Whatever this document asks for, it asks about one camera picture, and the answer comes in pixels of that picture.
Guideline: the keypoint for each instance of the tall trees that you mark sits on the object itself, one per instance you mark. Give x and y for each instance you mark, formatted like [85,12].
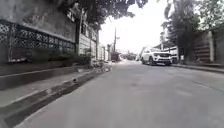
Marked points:
[186,23]

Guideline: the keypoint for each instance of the white car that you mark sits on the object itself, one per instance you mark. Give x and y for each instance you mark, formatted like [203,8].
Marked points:
[155,56]

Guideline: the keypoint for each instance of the large overhanging tree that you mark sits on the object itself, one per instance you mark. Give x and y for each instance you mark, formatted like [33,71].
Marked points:
[100,10]

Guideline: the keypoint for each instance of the dark roadside gutter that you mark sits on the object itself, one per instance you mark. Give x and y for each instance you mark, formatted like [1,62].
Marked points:
[43,96]

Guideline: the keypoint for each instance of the grey building with lattice wall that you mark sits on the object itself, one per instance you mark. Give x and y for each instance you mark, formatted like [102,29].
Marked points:
[36,30]

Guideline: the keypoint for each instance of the utility pole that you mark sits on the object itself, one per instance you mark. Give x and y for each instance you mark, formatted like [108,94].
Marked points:
[115,41]

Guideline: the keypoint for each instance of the grey concrete sidewalk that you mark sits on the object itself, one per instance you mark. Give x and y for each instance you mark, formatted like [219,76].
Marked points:
[30,87]

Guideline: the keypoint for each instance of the low green bushes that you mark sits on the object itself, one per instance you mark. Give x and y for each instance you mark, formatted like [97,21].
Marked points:
[63,57]

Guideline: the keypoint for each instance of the grey concrete road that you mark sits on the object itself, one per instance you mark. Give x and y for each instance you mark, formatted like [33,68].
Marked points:
[140,96]

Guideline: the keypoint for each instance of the grey concrete wall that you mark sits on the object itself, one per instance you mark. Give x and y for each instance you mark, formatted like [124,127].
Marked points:
[206,46]

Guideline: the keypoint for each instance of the raised concrete kerb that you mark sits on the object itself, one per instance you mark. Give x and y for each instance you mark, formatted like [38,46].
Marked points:
[200,68]

